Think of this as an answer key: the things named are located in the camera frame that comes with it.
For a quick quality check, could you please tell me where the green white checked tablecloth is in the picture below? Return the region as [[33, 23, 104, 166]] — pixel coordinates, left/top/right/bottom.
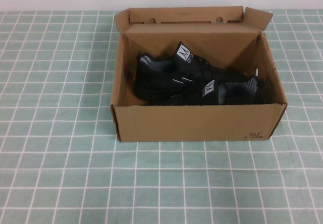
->
[[0, 11, 323, 224]]

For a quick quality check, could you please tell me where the brown cardboard shoe box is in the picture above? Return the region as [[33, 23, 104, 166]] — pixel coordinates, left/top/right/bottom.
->
[[110, 5, 289, 144]]

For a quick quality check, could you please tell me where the black knit sneaker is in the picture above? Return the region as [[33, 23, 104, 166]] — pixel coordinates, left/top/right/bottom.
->
[[137, 40, 258, 84], [135, 74, 264, 107]]

